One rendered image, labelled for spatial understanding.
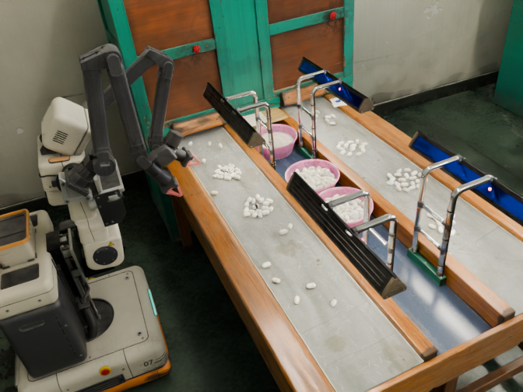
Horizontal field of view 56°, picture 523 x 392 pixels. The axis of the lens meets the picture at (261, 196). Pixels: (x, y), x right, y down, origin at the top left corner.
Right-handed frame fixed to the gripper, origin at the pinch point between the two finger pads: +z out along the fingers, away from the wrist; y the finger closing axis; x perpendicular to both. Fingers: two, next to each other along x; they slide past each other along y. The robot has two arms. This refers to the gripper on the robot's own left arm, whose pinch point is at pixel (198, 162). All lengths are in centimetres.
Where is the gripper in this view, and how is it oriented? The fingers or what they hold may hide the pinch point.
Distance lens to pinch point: 245.7
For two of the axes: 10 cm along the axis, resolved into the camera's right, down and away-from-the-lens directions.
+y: -4.1, -5.3, 7.5
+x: -5.3, 8.0, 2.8
